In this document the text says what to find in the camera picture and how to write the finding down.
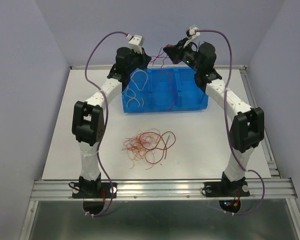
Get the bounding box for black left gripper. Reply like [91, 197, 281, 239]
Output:
[126, 47, 151, 74]

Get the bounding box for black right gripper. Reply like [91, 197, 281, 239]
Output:
[163, 37, 202, 73]

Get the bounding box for thick dark red wire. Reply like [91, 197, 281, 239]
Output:
[149, 44, 180, 111]

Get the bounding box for red wire bundle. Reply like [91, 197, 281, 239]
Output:
[121, 128, 177, 171]

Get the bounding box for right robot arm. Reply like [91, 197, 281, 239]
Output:
[163, 39, 265, 198]

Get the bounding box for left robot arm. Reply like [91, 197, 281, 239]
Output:
[69, 47, 151, 199]

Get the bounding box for blue three-compartment plastic bin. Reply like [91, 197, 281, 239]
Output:
[121, 67, 209, 114]

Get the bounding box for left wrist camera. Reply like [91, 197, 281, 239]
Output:
[126, 33, 144, 54]

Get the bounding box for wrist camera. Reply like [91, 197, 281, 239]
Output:
[126, 33, 144, 54]
[183, 24, 200, 48]

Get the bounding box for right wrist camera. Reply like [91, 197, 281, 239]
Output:
[183, 24, 200, 48]

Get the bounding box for aluminium front mounting rail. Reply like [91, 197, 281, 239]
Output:
[30, 178, 298, 202]

